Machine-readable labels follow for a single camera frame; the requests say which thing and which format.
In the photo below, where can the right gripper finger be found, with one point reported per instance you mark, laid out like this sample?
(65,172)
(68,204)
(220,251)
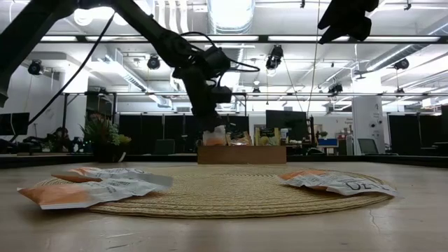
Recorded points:
(330,21)
(350,31)

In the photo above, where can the white orange tea packet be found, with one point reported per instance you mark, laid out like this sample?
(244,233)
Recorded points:
(70,196)
(214,138)
(343,183)
(115,175)

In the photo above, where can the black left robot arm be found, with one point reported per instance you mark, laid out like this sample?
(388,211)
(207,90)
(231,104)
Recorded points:
(150,28)

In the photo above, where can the wooden three-compartment organiser box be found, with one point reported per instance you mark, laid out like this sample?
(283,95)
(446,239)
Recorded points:
(241,155)

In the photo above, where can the black ceiling spotlight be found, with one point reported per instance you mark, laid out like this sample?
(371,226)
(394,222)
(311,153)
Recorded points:
(335,88)
(153,62)
(274,57)
(35,67)
(400,64)

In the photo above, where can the black computer monitor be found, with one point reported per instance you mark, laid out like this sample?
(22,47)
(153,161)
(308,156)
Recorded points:
(14,124)
(287,122)

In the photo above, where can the round woven straw placemat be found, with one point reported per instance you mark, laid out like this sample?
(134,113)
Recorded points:
(227,199)

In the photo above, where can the small potted succulent plant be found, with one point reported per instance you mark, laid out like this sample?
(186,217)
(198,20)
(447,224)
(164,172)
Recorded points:
(105,140)

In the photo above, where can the blue storage box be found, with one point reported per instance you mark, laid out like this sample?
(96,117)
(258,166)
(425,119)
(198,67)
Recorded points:
(327,142)

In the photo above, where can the person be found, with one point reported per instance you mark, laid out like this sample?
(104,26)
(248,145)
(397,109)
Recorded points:
(62,134)

